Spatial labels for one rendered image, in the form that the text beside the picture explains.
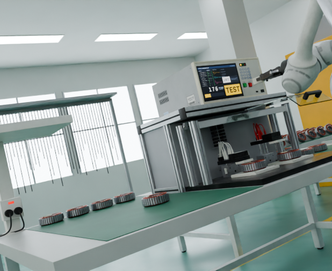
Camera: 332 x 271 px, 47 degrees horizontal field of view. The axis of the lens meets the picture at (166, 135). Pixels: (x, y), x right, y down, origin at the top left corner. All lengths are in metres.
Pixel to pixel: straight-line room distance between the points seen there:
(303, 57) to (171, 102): 0.74
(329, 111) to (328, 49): 3.97
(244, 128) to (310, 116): 3.73
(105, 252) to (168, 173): 0.90
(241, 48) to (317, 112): 1.46
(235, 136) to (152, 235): 1.04
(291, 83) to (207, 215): 0.61
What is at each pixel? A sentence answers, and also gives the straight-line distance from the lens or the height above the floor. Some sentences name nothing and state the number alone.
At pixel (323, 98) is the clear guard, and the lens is 1.93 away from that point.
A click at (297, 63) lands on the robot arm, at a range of 1.52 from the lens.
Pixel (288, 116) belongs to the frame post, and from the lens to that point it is 2.08.
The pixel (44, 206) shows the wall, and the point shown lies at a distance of 7.86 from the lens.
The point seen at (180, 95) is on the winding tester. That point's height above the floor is 1.20.
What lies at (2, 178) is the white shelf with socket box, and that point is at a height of 1.00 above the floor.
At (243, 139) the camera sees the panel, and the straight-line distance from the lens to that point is 2.04.
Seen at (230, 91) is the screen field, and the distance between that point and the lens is 1.88.
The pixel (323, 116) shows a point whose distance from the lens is 5.64.
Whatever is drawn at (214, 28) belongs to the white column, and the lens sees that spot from 6.22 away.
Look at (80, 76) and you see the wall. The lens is 8.54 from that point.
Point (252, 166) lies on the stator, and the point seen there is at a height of 0.80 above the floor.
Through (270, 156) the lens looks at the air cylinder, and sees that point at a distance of 1.98.
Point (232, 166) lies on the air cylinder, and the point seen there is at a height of 0.81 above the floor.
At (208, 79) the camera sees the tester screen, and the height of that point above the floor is 1.23.
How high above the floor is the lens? 0.93
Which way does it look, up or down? 3 degrees up
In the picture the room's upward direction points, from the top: 13 degrees counter-clockwise
